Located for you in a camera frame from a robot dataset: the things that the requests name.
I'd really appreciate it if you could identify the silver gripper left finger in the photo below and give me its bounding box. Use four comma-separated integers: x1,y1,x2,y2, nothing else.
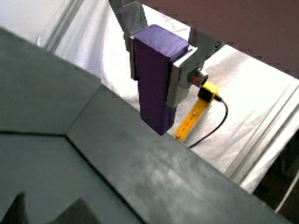
109,0,149,81

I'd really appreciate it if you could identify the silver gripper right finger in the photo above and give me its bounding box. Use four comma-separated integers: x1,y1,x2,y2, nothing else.
166,28,225,108

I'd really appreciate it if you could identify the purple rectangular block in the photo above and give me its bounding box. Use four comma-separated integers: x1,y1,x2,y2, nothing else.
135,24,189,135

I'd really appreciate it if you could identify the black cable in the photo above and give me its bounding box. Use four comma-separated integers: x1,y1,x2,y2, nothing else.
189,94,230,149

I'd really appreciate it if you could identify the aluminium frame rail left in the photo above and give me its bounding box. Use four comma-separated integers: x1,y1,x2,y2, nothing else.
43,0,85,53

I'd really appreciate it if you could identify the aluminium frame rail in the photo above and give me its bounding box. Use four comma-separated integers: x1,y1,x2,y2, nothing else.
43,0,85,53
225,79,299,184

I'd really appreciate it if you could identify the aluminium frame rail right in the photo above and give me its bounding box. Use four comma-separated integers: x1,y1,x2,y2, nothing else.
225,79,299,184

